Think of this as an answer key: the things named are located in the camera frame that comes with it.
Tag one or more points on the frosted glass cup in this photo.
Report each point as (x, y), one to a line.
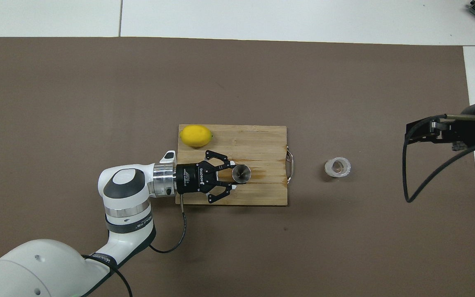
(331, 169)

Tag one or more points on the wooden cutting board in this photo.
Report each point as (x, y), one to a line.
(262, 144)

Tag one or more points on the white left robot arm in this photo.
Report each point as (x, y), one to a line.
(126, 185)

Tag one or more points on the brown table mat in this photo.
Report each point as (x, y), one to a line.
(237, 82)

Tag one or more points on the steel double jigger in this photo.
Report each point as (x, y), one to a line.
(241, 174)

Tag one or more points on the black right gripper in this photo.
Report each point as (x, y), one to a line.
(470, 130)

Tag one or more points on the yellow lemon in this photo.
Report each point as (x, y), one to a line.
(196, 136)

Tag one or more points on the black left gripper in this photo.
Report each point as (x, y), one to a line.
(192, 178)

